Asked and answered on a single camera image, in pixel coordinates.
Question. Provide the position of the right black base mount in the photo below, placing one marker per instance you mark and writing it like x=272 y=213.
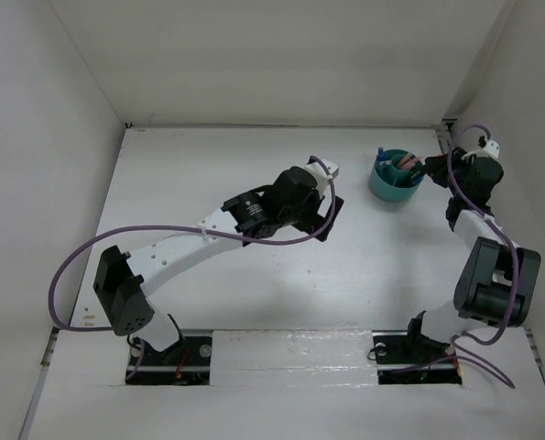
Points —
x=404 y=360

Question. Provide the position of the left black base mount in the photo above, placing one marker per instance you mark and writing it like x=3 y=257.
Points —
x=187 y=366

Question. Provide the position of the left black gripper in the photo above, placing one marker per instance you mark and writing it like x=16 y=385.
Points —
x=315 y=223

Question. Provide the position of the orange pen with white grip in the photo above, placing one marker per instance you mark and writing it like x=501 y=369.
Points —
x=407 y=163

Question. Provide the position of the teal round divided organizer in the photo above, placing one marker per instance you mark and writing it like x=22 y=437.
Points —
x=393 y=185

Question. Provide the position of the clear blue-capped glue bottle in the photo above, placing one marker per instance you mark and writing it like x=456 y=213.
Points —
x=380 y=160

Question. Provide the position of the blue black highlighter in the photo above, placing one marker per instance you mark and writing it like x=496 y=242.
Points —
x=416 y=178

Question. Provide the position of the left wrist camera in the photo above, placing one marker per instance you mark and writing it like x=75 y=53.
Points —
x=322 y=170

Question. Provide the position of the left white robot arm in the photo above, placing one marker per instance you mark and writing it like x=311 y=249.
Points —
x=125 y=280

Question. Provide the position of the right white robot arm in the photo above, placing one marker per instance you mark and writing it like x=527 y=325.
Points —
x=498 y=280

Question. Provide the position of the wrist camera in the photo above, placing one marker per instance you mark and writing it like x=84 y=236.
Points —
x=487 y=147
x=322 y=170

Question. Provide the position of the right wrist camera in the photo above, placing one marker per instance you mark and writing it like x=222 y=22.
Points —
x=487 y=147

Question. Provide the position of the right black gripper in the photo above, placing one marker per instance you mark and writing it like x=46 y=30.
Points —
x=437 y=166

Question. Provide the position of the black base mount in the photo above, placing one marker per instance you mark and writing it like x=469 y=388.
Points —
x=404 y=360
x=187 y=366

